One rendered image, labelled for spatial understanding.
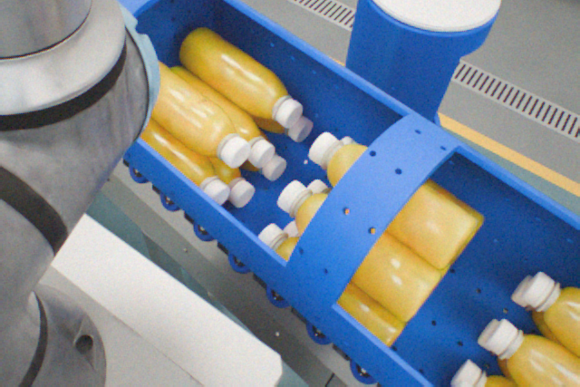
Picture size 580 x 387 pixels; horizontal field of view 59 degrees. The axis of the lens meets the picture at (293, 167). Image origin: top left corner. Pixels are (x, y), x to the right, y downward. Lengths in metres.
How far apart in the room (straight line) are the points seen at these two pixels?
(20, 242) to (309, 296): 0.34
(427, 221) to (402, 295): 0.08
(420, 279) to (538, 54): 2.35
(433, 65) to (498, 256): 0.47
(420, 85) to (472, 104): 1.33
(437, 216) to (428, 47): 0.55
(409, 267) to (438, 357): 0.21
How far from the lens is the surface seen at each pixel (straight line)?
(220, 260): 0.80
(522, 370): 0.66
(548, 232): 0.72
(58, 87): 0.28
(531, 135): 2.45
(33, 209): 0.30
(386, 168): 0.53
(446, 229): 0.56
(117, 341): 0.46
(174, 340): 0.53
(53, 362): 0.39
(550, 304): 0.66
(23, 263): 0.31
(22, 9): 0.26
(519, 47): 2.85
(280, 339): 0.81
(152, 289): 0.55
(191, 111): 0.68
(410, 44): 1.06
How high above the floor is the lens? 1.65
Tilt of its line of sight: 54 degrees down
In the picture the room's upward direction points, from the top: 7 degrees clockwise
